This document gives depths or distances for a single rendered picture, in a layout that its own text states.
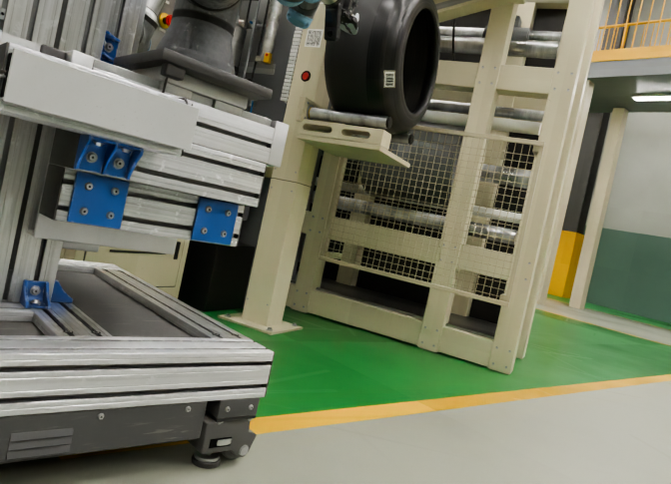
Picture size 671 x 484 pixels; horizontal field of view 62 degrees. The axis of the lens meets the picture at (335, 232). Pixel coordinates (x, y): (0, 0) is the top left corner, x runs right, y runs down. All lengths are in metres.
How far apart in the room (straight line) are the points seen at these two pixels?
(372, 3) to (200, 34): 1.17
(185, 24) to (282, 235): 1.35
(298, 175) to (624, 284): 9.23
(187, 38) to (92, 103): 0.29
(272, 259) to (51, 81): 1.61
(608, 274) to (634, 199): 1.42
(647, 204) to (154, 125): 10.56
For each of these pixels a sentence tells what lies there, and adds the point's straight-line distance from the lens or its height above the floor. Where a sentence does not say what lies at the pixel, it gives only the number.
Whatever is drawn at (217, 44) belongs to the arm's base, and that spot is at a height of 0.77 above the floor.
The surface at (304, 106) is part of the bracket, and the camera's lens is 2.22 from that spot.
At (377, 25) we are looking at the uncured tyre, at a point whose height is 1.20.
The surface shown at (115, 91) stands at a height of 0.61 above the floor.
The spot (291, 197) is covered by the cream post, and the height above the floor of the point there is 0.56.
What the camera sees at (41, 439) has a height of 0.10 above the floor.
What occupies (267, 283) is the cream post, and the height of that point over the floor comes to 0.18.
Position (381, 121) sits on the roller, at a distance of 2.11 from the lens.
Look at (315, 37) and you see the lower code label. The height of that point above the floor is 1.22.
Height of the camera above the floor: 0.50
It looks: 1 degrees down
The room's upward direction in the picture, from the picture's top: 12 degrees clockwise
